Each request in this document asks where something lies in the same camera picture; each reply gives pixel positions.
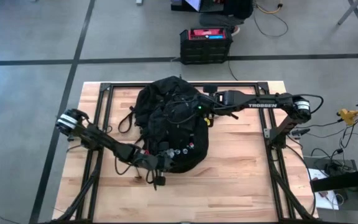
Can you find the black flat bar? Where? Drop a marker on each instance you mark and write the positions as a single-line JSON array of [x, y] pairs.
[[346, 180]]

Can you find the black red equipment case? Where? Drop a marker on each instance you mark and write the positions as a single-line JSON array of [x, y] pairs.
[[205, 46]]

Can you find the black power adapter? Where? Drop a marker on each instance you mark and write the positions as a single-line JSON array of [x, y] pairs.
[[331, 168]]

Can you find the small black mount block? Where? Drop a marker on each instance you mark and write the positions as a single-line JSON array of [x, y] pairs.
[[210, 88]]

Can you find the red small round cap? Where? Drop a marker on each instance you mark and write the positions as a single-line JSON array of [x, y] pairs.
[[191, 145]]

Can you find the black metal table frame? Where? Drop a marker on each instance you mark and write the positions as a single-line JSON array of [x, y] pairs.
[[123, 85]]

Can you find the grey metal leg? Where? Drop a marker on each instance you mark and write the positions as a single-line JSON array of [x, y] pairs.
[[350, 12]]

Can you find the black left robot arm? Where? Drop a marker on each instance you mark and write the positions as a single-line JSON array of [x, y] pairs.
[[104, 141]]

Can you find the white paper sheet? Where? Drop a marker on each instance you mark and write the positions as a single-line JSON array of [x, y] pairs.
[[325, 200]]

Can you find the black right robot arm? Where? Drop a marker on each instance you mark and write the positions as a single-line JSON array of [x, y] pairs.
[[244, 99]]

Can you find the grey metal table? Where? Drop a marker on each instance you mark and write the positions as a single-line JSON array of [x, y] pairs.
[[350, 205]]

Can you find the black fabric backpack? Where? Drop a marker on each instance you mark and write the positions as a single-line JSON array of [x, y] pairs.
[[166, 124]]

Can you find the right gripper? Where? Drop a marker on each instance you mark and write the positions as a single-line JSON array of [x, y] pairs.
[[210, 105]]

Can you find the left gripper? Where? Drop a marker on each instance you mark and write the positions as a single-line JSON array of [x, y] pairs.
[[149, 161]]

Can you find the person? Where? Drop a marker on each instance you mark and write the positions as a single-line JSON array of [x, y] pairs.
[[225, 18]]

